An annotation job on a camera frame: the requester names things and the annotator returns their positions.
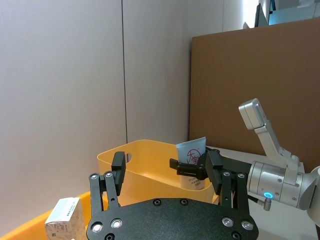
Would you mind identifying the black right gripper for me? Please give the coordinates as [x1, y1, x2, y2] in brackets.
[169, 146, 253, 182]

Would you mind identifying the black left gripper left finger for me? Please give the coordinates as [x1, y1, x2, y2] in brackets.
[89, 151, 126, 219]

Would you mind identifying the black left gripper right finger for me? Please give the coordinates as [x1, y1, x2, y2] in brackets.
[204, 151, 251, 216]

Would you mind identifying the white tube with pink print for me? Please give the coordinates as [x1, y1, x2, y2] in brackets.
[175, 136, 207, 192]

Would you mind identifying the white printed carton box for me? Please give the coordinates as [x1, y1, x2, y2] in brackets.
[44, 197, 89, 240]

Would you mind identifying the brown partition board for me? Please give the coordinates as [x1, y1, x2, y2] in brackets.
[188, 17, 320, 174]

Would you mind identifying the yellow plastic bin with handle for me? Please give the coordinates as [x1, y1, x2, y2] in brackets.
[96, 139, 220, 205]

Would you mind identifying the thin cable with silver plug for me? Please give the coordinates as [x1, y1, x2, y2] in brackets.
[247, 194, 274, 210]

